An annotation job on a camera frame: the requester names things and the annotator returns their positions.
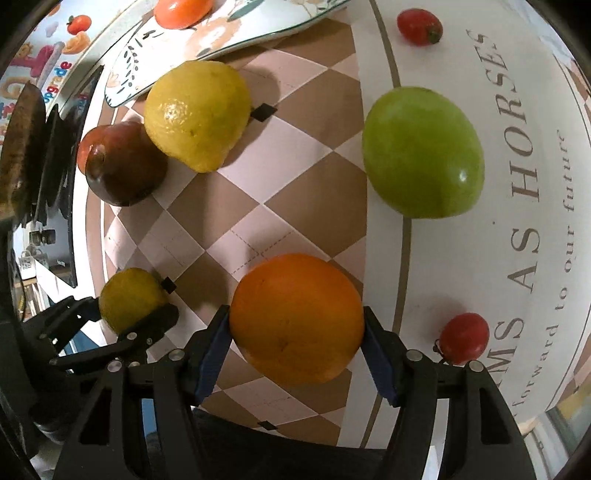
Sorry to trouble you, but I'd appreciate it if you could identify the red cherry tomato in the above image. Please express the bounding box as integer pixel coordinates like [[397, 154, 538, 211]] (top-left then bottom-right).
[[434, 312, 490, 365], [397, 8, 444, 47]]

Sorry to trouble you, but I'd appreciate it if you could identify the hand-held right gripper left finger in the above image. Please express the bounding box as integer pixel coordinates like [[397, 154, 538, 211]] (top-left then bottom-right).
[[52, 305, 232, 480]]

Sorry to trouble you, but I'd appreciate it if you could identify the colourful printed poster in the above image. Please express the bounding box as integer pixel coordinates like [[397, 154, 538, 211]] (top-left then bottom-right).
[[0, 0, 139, 153]]

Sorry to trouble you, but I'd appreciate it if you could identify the orange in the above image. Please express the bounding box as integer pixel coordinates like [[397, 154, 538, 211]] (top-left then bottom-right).
[[229, 253, 365, 386]]

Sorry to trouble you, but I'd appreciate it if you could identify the checkered printed tablecloth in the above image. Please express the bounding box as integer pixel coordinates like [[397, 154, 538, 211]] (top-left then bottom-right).
[[71, 0, 591, 450]]

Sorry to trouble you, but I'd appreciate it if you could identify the dark red apple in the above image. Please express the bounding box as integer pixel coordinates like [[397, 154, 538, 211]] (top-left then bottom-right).
[[77, 122, 168, 207]]

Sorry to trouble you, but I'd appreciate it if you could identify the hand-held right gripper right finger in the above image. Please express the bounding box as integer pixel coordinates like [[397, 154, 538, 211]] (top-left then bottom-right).
[[360, 305, 552, 480]]

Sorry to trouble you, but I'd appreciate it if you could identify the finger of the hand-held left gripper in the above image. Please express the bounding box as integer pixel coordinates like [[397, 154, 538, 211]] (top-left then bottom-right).
[[21, 295, 101, 357], [48, 304, 180, 370]]

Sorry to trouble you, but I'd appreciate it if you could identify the orange persimmon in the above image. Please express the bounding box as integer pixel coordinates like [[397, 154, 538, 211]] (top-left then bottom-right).
[[154, 0, 214, 30]]

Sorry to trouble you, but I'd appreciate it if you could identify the dark round object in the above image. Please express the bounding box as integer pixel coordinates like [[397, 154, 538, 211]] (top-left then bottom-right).
[[0, 80, 48, 222]]

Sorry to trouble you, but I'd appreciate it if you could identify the white mug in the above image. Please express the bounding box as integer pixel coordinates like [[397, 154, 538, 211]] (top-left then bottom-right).
[[18, 251, 40, 280]]

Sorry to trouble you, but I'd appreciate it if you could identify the floral plate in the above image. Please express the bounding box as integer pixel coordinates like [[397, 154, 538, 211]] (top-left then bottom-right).
[[104, 0, 354, 108]]

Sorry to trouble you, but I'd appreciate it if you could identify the large yellow lemon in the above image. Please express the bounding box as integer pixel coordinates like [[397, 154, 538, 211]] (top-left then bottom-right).
[[143, 60, 252, 174]]

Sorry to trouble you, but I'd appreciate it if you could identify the small yellow-green lemon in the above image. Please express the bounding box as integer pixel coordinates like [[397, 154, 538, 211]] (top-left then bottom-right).
[[99, 268, 171, 334]]

